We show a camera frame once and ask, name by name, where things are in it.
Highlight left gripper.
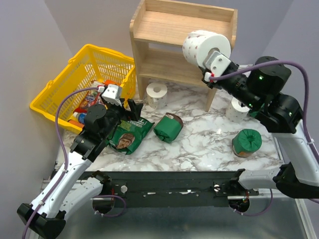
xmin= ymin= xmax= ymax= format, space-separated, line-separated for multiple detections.
xmin=101 ymin=98 xmax=144 ymax=140

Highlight floral paper towel roll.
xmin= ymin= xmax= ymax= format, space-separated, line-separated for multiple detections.
xmin=225 ymin=97 xmax=250 ymax=122
xmin=182 ymin=30 xmax=231 ymax=68
xmin=146 ymin=82 xmax=167 ymax=110

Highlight green roll brown end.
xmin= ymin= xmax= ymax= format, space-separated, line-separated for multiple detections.
xmin=154 ymin=113 xmax=183 ymax=143

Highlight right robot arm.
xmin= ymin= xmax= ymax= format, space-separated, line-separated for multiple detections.
xmin=200 ymin=54 xmax=319 ymax=200

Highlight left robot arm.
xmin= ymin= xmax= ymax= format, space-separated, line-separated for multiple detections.
xmin=17 ymin=99 xmax=143 ymax=239

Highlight wooden two-tier shelf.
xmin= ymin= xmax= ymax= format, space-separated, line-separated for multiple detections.
xmin=130 ymin=0 xmax=238 ymax=99

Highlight green chip bag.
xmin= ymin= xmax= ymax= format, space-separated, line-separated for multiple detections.
xmin=106 ymin=117 xmax=154 ymax=155

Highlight orange snack packet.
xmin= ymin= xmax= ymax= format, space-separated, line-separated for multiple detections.
xmin=103 ymin=80 xmax=118 ymax=87

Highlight red candy bag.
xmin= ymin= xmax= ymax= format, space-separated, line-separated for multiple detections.
xmin=76 ymin=90 xmax=104 ymax=112

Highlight blue label bottle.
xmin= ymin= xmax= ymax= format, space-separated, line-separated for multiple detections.
xmin=73 ymin=112 xmax=87 ymax=124

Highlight yellow plastic shopping basket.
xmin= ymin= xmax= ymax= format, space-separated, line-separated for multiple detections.
xmin=30 ymin=44 xmax=136 ymax=121

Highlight green wrapped roll upright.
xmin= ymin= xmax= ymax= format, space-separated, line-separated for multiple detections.
xmin=232 ymin=129 xmax=262 ymax=158

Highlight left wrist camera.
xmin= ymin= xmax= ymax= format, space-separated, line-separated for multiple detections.
xmin=98 ymin=84 xmax=122 ymax=106

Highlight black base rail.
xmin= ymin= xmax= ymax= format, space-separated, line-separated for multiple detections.
xmin=79 ymin=171 xmax=259 ymax=208

